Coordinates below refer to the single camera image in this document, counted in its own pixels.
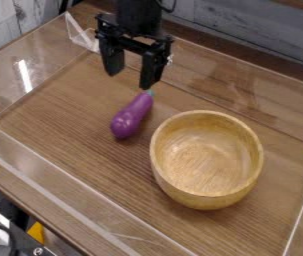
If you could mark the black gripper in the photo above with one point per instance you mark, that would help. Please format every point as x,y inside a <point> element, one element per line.
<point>133,28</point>

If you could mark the purple toy eggplant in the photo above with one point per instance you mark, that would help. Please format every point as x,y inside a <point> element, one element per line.
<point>126,121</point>

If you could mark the brown wooden bowl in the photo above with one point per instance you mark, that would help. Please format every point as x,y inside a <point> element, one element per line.
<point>207,158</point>

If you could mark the black metal base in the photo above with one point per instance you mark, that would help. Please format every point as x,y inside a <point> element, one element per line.
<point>17,243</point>

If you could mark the yellow tag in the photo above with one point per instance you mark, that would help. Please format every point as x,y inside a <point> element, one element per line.
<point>37,232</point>

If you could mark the clear acrylic corner bracket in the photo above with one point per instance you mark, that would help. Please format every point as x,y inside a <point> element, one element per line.
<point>82,37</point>

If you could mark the clear acrylic tray wall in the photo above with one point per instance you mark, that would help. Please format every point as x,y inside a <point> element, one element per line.
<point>88,184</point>

